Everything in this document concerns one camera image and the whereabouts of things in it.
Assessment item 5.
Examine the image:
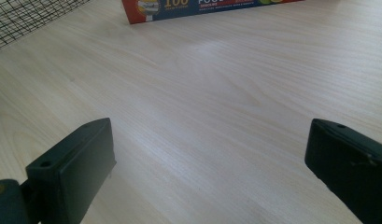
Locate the red and blue foil box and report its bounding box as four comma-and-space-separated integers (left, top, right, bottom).
121, 0, 304, 25

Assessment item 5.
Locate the black wire mesh basket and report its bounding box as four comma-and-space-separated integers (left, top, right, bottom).
0, 0, 91, 52

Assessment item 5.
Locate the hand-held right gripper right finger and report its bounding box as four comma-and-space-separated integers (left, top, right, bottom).
304, 118, 382, 224

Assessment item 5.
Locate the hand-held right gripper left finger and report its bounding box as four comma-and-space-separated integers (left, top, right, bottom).
25, 117, 118, 224

